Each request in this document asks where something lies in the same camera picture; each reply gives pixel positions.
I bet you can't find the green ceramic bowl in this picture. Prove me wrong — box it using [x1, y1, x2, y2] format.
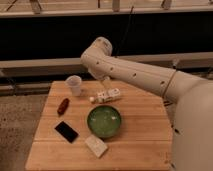
[87, 105, 122, 139]

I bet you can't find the black hanging cable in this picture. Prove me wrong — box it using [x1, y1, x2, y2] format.
[113, 5, 135, 58]

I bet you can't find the brown sausage-shaped object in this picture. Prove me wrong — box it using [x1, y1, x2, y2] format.
[57, 98, 69, 115]

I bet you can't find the black smartphone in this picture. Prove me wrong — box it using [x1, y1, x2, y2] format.
[55, 121, 78, 143]

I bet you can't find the wooden bamboo table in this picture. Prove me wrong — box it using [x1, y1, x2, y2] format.
[26, 81, 172, 171]

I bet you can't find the white rectangular sponge block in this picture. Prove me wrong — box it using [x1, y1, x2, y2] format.
[85, 135, 108, 158]

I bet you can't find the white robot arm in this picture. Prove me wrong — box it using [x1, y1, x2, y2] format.
[81, 37, 213, 171]

